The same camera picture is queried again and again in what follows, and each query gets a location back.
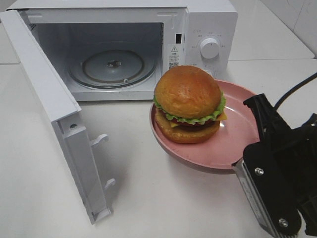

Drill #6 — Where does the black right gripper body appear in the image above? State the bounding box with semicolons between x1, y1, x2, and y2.
260;114;317;236

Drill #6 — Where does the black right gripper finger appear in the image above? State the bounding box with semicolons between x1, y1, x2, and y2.
243;93;280;139
232;142;302;238

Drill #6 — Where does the pink plate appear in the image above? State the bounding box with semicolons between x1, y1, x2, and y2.
150;80;259;170

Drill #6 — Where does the white timer knob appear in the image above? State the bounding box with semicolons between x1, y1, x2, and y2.
204;69;217;78

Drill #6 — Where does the burger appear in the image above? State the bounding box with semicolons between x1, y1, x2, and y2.
153;65;226;144

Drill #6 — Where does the white microwave door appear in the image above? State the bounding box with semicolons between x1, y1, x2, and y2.
0;10;115;224

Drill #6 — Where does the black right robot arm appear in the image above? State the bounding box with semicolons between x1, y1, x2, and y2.
232;94;317;238

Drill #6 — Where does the white power knob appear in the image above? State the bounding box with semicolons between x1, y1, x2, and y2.
199;36;220;59

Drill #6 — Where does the white warning label sticker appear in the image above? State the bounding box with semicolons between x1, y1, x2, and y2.
167;44;181;69

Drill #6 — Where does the glass turntable plate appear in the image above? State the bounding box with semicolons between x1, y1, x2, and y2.
68;50;157;89

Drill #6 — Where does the white microwave oven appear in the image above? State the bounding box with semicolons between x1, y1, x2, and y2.
6;0;238;101

